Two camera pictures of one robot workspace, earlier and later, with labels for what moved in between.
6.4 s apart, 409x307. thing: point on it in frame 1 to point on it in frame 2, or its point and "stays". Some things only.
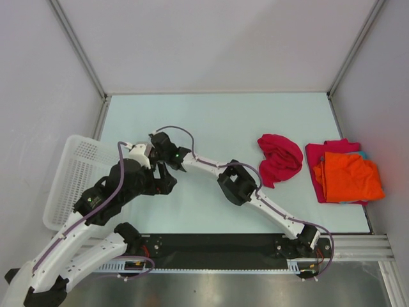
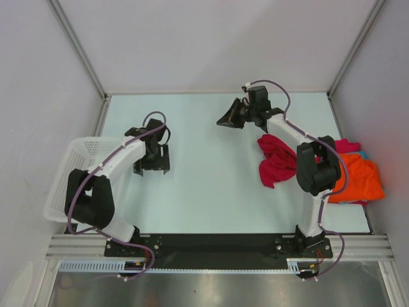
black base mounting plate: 171,249 stays
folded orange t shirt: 346,177 stays
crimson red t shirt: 284,158 stays
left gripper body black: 145,185 to 153,160
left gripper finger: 165,185 to 165,158
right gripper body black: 160,157 to 253,110
